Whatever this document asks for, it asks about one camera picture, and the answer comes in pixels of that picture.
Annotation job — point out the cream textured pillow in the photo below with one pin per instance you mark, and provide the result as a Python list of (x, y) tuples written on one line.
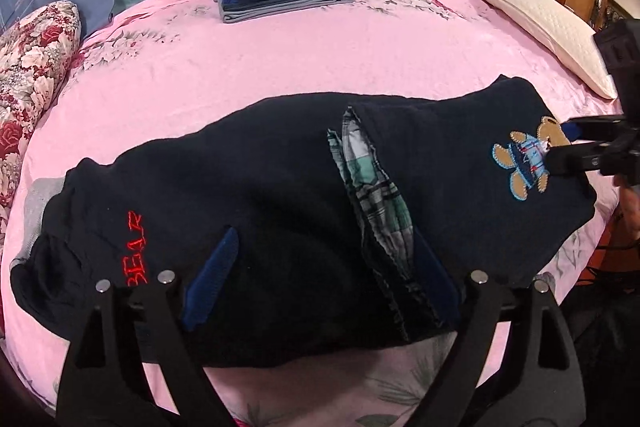
[(567, 36)]

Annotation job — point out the grey folded garment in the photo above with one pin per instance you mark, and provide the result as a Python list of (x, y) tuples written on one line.
[(244, 11)]

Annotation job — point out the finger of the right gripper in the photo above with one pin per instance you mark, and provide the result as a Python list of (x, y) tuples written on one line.
[(588, 157), (603, 128)]

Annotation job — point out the red floral rolled quilt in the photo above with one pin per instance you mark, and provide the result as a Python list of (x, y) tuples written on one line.
[(36, 53)]

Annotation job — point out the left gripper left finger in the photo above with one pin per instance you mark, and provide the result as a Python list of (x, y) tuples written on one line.
[(130, 363)]

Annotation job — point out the right hand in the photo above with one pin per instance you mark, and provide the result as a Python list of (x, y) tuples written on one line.
[(630, 206)]

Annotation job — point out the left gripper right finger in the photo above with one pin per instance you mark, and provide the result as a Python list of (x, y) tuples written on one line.
[(513, 362)]

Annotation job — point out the pink floral bed sheet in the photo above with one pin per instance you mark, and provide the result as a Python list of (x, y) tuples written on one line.
[(165, 68)]

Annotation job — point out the black pants grey waistband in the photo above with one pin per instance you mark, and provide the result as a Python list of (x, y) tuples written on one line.
[(310, 224)]

